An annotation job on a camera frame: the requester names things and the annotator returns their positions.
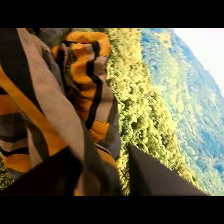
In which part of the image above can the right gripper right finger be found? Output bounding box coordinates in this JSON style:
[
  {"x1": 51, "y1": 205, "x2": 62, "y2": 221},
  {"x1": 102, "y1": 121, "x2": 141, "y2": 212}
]
[{"x1": 128, "y1": 143, "x2": 207, "y2": 197}]

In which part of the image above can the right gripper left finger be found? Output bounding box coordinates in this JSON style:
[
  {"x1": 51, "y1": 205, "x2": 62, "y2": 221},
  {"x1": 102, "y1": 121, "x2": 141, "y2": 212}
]
[{"x1": 1, "y1": 146, "x2": 83, "y2": 197}]

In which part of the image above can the orange grey striped garment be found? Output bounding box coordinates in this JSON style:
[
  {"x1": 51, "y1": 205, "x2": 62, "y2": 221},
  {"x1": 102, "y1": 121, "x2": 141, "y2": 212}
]
[{"x1": 0, "y1": 27, "x2": 122, "y2": 197}]

